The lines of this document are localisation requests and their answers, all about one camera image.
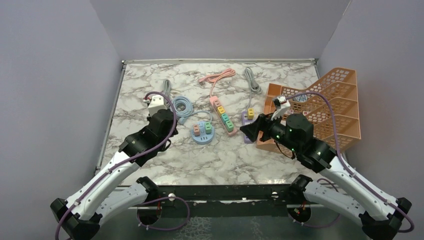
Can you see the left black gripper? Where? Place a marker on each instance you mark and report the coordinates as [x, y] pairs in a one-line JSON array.
[[174, 131]]

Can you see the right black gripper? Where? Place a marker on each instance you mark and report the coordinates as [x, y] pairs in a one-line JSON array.
[[263, 122]]

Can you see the yellow plug adapter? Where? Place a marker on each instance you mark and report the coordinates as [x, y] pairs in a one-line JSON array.
[[221, 110], [250, 114]]

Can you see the green plug adapter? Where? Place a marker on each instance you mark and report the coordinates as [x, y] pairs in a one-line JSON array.
[[229, 126], [208, 128]]

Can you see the teal plug adapter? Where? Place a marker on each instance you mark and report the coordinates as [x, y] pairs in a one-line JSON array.
[[225, 118]]

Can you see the round blue power strip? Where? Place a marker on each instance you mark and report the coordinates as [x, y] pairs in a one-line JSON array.
[[204, 138]]

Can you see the pink power strip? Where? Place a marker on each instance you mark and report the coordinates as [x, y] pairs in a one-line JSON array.
[[211, 100]]

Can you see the brown pink plug adapter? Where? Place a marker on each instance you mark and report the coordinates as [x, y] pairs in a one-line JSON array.
[[216, 104]]

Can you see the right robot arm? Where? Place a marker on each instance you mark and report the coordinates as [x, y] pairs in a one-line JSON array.
[[379, 214]]

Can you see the purple power strip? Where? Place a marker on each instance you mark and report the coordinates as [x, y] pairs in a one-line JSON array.
[[245, 121]]

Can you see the round blue patterned disc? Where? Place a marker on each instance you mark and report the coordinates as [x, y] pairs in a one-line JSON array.
[[302, 98]]

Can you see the orange plastic file rack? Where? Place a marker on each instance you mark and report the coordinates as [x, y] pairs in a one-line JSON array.
[[332, 107]]

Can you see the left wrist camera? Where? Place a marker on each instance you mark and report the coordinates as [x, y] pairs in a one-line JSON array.
[[157, 102]]

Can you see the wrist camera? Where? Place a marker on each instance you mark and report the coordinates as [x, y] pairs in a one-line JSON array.
[[281, 106], [157, 102]]

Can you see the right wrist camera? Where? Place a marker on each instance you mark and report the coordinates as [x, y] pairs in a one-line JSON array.
[[281, 106]]

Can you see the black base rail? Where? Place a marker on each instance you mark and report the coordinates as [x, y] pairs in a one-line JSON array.
[[215, 201]]

